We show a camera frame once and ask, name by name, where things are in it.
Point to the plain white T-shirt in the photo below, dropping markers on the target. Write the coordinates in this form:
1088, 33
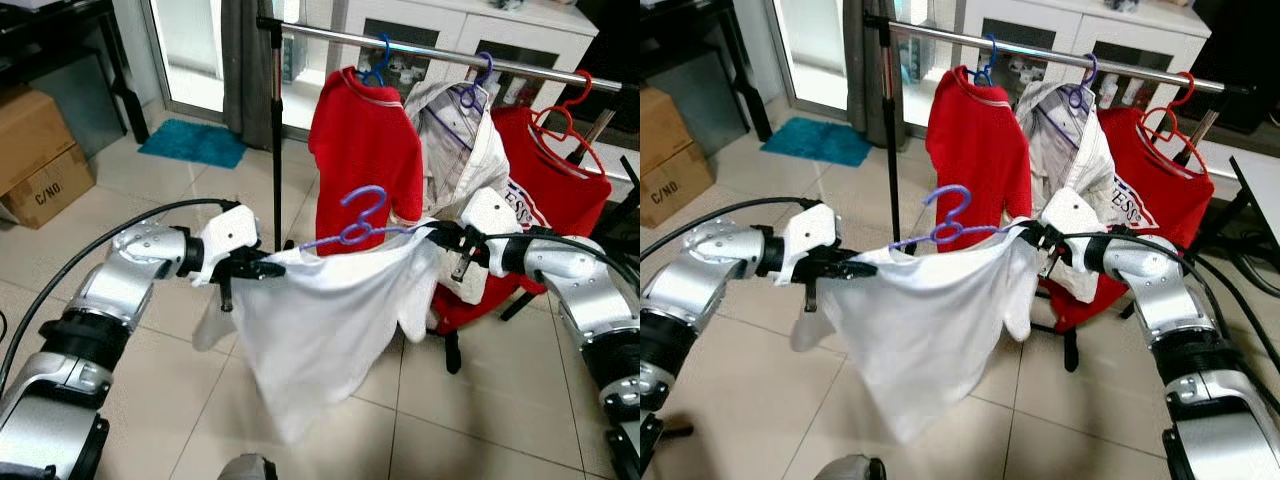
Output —
320, 330
920, 330

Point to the purple plastic hanger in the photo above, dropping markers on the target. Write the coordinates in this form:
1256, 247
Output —
355, 237
1078, 98
470, 98
945, 236

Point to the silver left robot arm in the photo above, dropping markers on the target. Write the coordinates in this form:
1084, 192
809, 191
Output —
130, 265
720, 260

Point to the blue plastic hanger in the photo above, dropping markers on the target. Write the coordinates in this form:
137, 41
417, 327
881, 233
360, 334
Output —
983, 77
372, 77

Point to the red plastic hanger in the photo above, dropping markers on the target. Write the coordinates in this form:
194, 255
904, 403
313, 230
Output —
1188, 90
586, 90

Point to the beige jacket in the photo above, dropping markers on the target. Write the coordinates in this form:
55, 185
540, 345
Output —
1080, 160
480, 160

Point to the plain red T-shirt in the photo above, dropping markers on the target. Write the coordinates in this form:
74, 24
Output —
365, 150
975, 150

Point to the red printed T-shirt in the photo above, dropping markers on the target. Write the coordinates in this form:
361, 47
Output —
570, 200
1170, 190

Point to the teal floor mat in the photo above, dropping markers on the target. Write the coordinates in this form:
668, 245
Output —
190, 143
815, 142

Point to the metal clothes rack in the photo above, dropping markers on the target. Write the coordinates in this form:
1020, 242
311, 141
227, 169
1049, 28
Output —
889, 130
277, 130

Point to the cardboard box printed C/NO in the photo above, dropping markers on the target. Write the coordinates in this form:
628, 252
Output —
675, 190
50, 190

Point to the grey curtain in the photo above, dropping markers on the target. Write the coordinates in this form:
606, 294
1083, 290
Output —
865, 70
245, 70

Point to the grey robot foot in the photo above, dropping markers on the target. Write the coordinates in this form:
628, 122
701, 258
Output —
850, 468
248, 468

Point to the white glass-door cabinet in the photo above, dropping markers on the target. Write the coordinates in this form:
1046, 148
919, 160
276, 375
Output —
450, 25
1060, 25

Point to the large plain cardboard box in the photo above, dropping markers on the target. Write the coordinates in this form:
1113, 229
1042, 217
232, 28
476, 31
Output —
665, 130
30, 135

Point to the black cabinet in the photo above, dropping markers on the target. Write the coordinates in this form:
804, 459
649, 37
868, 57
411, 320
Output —
1240, 50
610, 50

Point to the black desk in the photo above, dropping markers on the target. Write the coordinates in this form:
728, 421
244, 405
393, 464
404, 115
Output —
50, 30
690, 25

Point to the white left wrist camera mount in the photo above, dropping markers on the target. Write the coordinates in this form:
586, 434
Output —
810, 235
228, 235

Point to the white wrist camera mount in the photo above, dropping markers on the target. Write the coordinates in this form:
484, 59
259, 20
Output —
490, 215
1070, 215
810, 235
228, 235

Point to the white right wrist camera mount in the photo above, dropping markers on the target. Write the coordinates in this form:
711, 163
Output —
1070, 215
490, 215

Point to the aluminium sliding door frame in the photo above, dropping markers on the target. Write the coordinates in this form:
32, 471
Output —
153, 50
780, 50

